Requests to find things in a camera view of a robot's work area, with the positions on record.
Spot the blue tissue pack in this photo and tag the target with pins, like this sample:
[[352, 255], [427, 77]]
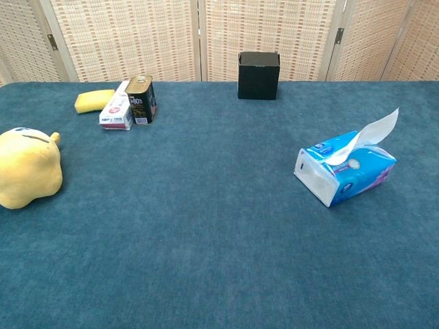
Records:
[[360, 173]]

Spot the white tissue sheet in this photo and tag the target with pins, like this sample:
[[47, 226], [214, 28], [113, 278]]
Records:
[[372, 132]]

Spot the blue table cloth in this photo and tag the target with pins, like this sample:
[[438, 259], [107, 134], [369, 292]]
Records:
[[192, 219]]

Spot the black open box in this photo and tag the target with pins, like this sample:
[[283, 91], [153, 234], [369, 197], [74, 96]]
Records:
[[258, 79]]

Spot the black gold tin can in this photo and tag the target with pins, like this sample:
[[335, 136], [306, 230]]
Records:
[[142, 101]]

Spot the white pink toothpaste box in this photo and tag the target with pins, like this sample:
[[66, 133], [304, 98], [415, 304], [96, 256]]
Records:
[[116, 111]]

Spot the yellow sponge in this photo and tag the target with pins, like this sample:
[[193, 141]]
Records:
[[93, 100]]

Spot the woven folding screen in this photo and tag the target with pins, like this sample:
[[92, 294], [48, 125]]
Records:
[[137, 37]]

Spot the dark metal screen hinge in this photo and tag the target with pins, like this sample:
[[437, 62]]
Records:
[[339, 35], [51, 42]]

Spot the yellow plush toy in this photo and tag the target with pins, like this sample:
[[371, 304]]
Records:
[[27, 168]]

